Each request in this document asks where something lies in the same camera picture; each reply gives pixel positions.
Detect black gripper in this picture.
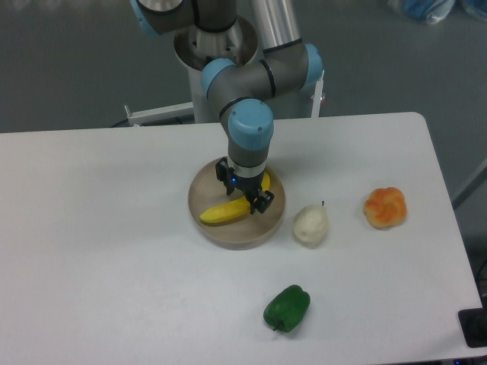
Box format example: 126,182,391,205
215,157,275,214

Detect yellow banana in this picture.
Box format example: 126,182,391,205
199,196,250,225

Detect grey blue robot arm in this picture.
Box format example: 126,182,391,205
132,1,323,213

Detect beige round plate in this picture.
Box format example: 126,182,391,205
188,160,286,249

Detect white pear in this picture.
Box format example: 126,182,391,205
293,201,329,248

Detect green bell pepper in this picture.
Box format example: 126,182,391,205
263,284,311,333

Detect orange bread roll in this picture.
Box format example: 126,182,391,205
363,187,407,230

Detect grey table leg strut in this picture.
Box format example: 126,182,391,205
451,157,487,210

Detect blue plastic bag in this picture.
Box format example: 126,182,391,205
400,0,455,24

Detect black box at table edge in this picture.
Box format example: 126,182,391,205
458,308,486,348

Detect white left frame bracket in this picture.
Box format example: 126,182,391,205
124,102,193,126

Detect white frame bracket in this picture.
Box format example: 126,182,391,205
124,102,193,126
310,71,325,119

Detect white right frame bracket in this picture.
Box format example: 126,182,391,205
310,71,325,119

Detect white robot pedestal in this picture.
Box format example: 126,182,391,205
173,16,258,123

